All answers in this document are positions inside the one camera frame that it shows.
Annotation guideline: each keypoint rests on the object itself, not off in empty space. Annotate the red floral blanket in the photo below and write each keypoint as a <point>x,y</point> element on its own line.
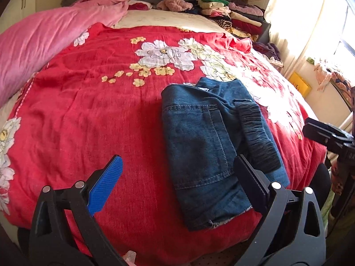
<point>83,116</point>

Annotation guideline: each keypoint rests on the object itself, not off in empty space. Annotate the purple clothes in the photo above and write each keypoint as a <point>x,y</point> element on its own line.
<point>267,50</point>

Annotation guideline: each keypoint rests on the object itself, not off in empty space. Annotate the blue denim pants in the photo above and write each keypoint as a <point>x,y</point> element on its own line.
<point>194,144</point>

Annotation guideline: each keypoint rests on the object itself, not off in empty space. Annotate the person's green garment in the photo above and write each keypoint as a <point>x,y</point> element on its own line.
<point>330,210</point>

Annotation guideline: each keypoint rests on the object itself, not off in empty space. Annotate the window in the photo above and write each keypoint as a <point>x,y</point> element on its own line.
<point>342,19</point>

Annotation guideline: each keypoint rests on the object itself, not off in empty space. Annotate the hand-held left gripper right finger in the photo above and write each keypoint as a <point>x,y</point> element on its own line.
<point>251,184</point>

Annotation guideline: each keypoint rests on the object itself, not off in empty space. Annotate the pink fluffy cloth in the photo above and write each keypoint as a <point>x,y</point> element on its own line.
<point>173,2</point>

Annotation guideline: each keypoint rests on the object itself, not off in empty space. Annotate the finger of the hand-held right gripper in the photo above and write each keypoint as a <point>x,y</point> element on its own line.
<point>324,126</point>
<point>321,138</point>

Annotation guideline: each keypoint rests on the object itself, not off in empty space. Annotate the dark red pillow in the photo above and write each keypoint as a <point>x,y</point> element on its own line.
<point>140,6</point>

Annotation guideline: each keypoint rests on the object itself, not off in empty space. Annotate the white curtain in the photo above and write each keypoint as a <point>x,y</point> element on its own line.
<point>294,19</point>

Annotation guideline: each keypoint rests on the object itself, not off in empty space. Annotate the yellow box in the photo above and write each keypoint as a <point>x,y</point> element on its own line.
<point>301,84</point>

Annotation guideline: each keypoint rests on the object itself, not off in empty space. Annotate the stack of folded clothes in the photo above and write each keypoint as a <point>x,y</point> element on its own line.
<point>235,16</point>

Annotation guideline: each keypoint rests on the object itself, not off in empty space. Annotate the pink quilt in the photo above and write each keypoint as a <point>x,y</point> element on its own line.
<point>33,41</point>

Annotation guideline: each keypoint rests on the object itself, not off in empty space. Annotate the floral cloth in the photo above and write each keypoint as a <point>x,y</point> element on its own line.
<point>330,73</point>

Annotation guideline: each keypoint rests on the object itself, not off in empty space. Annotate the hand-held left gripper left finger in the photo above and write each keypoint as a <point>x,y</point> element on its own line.
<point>106,184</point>

